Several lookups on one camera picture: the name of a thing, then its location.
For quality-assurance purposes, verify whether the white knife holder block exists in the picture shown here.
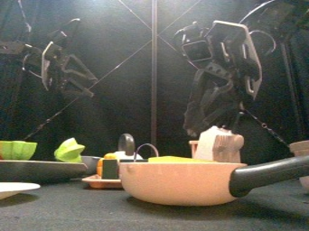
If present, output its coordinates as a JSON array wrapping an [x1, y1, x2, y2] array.
[[192, 125, 246, 164]]

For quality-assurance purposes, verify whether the yellow toy food slab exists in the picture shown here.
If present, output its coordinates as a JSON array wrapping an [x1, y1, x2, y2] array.
[[147, 155, 212, 164]]

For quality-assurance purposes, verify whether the light green toy pepper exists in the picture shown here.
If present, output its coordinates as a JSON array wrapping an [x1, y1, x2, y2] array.
[[53, 137, 87, 163]]

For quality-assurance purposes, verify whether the beige cup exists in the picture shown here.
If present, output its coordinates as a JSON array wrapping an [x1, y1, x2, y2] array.
[[289, 140, 309, 191]]

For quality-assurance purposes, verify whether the orange toy fruit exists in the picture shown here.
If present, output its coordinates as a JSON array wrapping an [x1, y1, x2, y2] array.
[[95, 152, 117, 177]]

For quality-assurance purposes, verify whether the green ribbed toy cup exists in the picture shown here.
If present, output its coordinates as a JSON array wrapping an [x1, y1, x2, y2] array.
[[0, 140, 39, 161]]

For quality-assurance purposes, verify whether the small grey bowl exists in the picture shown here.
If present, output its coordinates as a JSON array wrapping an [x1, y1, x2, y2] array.
[[80, 155, 103, 175]]

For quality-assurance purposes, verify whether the black toy block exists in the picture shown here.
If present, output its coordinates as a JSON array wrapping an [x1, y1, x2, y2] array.
[[100, 159, 119, 180]]

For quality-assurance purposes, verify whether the dark glossy plate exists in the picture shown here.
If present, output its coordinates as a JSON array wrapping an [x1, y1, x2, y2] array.
[[0, 159, 89, 183]]

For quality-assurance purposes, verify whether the orange plastic tray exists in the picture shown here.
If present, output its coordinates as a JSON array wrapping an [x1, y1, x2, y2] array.
[[80, 173, 124, 189]]

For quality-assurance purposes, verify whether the white plate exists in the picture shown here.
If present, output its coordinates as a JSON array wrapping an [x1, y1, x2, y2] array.
[[0, 181, 43, 200]]

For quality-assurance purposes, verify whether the thin diagonal frame cord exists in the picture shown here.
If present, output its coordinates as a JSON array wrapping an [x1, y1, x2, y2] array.
[[117, 0, 291, 148], [23, 0, 203, 142]]

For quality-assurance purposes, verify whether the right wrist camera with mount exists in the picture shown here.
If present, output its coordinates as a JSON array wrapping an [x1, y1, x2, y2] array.
[[179, 19, 263, 101]]

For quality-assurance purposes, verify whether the metal frame pole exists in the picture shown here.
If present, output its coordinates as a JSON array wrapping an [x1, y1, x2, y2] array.
[[150, 0, 159, 147]]

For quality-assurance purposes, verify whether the black cable loop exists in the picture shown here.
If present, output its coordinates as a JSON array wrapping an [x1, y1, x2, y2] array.
[[245, 29, 278, 59]]

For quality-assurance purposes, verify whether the thin wire loop handle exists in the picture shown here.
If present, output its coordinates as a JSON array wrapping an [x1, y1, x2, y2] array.
[[132, 143, 160, 159]]

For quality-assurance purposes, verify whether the white kettle with black handle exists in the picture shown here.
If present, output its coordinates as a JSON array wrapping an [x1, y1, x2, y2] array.
[[113, 133, 144, 162]]

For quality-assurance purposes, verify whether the pink pan with black handle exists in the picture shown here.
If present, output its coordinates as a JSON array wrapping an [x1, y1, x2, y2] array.
[[117, 154, 309, 208]]

